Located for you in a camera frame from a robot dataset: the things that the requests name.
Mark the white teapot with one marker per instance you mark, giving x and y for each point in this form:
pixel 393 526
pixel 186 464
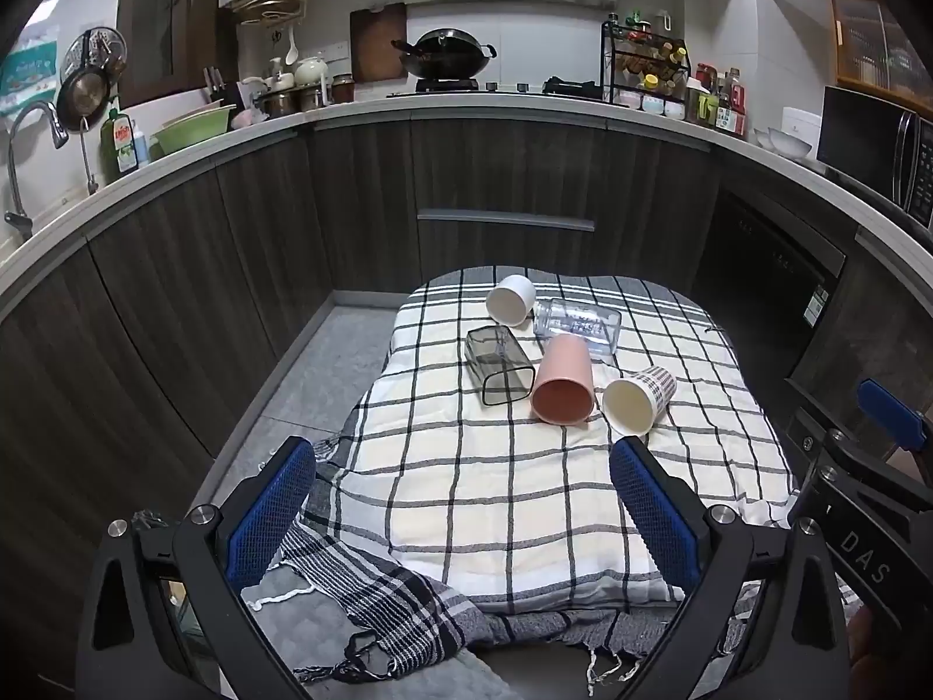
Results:
pixel 310 71

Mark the black wok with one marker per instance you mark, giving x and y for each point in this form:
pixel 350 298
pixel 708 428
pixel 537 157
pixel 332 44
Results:
pixel 446 51

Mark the black microwave oven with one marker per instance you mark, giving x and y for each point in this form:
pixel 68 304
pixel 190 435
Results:
pixel 871 142

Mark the hanging frying pan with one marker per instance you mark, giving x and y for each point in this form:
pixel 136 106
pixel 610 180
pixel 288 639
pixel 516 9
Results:
pixel 86 91

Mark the white cup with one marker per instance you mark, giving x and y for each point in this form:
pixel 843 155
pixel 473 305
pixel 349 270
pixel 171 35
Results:
pixel 509 300

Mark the metal cooking pot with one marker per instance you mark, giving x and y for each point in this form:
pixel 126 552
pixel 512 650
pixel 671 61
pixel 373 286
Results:
pixel 288 100

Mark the white bowl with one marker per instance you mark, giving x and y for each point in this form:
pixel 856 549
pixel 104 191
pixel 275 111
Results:
pixel 791 142

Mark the green dish soap bottle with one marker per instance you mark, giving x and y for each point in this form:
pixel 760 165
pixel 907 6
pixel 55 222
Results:
pixel 122 146

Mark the wall poster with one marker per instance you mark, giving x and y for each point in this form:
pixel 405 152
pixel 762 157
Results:
pixel 29 65

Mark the metal kitchen faucet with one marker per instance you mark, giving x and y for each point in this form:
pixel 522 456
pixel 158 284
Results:
pixel 33 117

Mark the wooden glass door cabinet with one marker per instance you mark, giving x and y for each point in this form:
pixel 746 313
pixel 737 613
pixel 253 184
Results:
pixel 886 44

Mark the green plastic basin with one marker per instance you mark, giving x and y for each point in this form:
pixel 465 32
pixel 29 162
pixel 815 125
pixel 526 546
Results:
pixel 193 133

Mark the brown jar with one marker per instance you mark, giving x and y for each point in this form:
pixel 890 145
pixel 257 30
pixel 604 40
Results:
pixel 343 89

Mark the dark wood kitchen cabinet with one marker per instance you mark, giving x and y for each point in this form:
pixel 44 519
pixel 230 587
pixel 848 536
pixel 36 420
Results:
pixel 240 248

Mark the checked pattern paper cup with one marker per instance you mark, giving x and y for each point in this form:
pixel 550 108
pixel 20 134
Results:
pixel 635 402

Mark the wooden wall rack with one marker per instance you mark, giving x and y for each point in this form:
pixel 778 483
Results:
pixel 273 1

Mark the black white checked cloth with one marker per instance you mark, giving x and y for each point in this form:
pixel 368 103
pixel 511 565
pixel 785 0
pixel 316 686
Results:
pixel 474 488

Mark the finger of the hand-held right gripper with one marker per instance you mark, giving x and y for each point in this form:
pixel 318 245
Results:
pixel 889 412

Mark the pink cup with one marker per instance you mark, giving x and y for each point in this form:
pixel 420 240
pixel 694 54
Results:
pixel 561 390

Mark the built-in black dishwasher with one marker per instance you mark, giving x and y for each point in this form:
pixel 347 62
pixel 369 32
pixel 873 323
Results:
pixel 769 284

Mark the white ladle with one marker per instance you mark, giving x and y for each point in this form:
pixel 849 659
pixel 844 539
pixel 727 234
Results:
pixel 291 51

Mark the black knife block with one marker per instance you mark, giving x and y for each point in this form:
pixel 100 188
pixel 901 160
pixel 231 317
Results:
pixel 222 91

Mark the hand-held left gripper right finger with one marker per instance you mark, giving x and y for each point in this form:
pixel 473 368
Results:
pixel 654 507

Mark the grey transparent square cup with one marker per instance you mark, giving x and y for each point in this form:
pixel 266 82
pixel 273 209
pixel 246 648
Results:
pixel 503 372

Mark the red label sauce bottle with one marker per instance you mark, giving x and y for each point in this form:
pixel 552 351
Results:
pixel 732 113

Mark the black stove burner grate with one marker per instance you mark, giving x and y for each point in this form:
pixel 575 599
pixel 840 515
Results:
pixel 572 86

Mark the clear plastic cup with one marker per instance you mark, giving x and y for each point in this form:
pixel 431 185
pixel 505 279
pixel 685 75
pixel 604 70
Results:
pixel 577 325

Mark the dark wooden cutting board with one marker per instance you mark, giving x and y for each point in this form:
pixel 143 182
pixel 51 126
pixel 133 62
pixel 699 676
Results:
pixel 375 44

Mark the black spice rack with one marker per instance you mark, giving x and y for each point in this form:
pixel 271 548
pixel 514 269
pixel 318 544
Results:
pixel 645 65

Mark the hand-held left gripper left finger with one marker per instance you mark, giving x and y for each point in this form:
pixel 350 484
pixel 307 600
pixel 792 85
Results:
pixel 268 509

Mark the gas stove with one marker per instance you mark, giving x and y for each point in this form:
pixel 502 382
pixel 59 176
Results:
pixel 496 91

